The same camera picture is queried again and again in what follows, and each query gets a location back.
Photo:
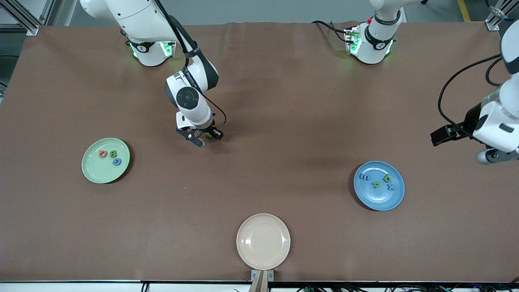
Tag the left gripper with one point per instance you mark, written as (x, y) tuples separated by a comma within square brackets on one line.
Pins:
[(470, 118)]

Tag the blue letter m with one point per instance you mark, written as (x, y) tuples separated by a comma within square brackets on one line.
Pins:
[(365, 177)]

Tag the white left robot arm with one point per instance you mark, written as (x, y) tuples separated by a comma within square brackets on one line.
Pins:
[(375, 46)]

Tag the grey metal mount bracket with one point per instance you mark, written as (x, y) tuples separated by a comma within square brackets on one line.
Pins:
[(271, 275)]

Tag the grey base connector panel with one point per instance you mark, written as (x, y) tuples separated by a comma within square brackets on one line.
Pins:
[(352, 40), (169, 49)]

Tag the beige plate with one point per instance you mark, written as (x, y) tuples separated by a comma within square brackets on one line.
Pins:
[(263, 241)]

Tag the blue letter G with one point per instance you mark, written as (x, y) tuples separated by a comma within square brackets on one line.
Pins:
[(114, 162)]

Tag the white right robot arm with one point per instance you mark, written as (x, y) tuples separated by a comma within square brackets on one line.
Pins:
[(134, 20)]

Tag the aluminium frame post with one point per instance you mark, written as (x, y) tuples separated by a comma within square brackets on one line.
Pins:
[(32, 29), (492, 25)]

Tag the white table edge rail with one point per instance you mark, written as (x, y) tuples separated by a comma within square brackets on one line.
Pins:
[(61, 287)]

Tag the green plate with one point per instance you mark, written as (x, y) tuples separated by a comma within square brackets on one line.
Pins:
[(99, 172)]

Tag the brown table mat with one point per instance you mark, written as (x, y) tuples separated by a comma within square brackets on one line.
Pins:
[(284, 81)]

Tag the red letter Q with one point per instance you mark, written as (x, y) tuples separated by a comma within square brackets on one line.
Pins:
[(100, 154)]

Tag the blue plate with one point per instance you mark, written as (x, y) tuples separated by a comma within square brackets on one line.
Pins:
[(385, 200)]

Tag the beige camera support pole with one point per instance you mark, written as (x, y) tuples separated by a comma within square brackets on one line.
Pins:
[(259, 284)]

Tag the green letter q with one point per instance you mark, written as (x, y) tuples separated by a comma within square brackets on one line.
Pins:
[(386, 179)]

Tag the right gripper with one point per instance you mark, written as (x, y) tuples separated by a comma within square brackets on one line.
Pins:
[(210, 130)]

